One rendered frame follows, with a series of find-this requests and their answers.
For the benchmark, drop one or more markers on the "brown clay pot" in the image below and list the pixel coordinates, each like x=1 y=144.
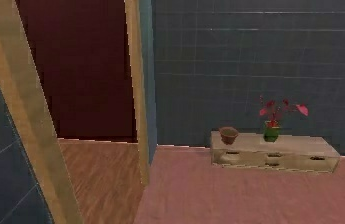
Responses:
x=228 y=135

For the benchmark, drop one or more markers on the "low beige drawer chest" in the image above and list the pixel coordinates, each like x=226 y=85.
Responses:
x=293 y=153

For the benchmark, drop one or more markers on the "red plant in green vase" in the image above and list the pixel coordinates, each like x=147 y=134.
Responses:
x=271 y=131

